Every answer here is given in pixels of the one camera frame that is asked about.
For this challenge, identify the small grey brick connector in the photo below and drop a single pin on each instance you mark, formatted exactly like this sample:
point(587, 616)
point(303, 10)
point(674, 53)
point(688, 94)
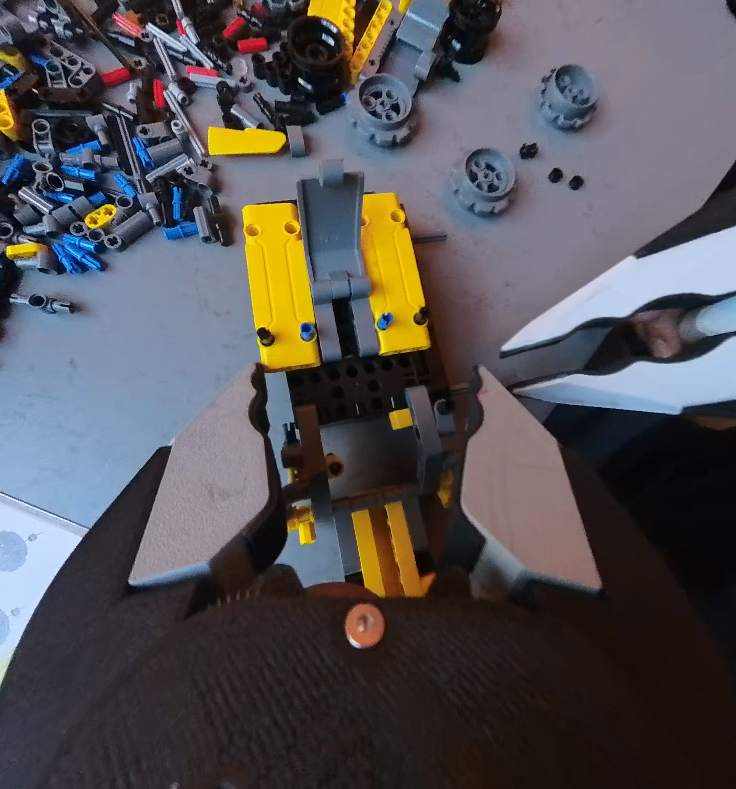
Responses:
point(296, 140)

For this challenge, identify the yellow curved brick panel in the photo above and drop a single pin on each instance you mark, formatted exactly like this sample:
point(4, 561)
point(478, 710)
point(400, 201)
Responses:
point(245, 140)

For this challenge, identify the brick instruction booklet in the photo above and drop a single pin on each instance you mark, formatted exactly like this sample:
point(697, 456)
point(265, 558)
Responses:
point(10, 555)

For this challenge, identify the person's dark clothed lap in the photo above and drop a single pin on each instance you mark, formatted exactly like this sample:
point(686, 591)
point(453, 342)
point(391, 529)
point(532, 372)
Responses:
point(682, 524)

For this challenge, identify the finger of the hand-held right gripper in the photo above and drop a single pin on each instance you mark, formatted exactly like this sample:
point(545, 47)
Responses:
point(651, 388)
point(664, 277)

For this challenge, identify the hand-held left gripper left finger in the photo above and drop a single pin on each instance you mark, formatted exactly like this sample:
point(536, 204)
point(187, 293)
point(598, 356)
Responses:
point(195, 493)

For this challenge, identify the yellow long brick beam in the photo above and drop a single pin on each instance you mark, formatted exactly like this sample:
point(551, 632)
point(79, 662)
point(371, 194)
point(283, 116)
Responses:
point(371, 37)

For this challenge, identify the black brick tyre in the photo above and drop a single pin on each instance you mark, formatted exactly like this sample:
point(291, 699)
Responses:
point(473, 31)
point(319, 43)

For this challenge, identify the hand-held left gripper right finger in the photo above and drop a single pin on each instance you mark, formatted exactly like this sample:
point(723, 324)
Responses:
point(522, 493)

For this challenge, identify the yellow black brick vehicle model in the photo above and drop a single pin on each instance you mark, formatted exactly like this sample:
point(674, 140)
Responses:
point(275, 277)

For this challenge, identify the grey toothed brick wheel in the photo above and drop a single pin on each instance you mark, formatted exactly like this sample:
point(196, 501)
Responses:
point(484, 179)
point(570, 92)
point(383, 108)

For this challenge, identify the pile of small brick parts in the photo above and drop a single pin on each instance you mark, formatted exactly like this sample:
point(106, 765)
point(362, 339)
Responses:
point(158, 151)

